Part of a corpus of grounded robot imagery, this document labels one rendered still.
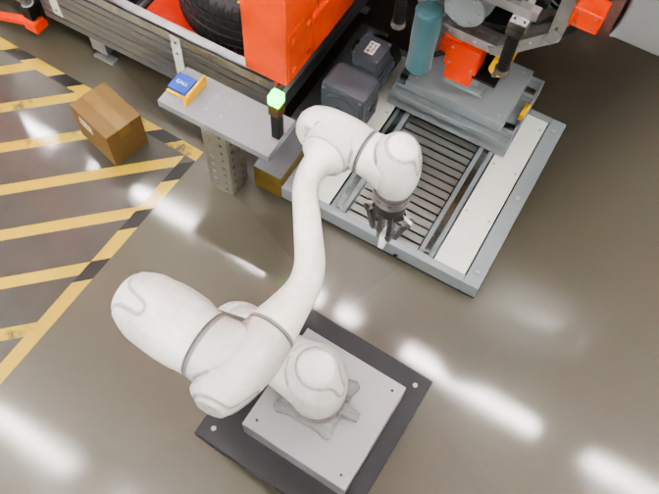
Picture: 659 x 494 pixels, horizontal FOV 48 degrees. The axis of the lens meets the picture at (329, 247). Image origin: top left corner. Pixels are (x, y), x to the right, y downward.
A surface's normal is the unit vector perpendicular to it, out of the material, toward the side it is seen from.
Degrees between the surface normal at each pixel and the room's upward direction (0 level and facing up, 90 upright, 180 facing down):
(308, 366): 6
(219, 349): 9
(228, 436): 0
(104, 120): 0
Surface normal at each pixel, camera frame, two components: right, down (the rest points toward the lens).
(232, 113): 0.04, -0.47
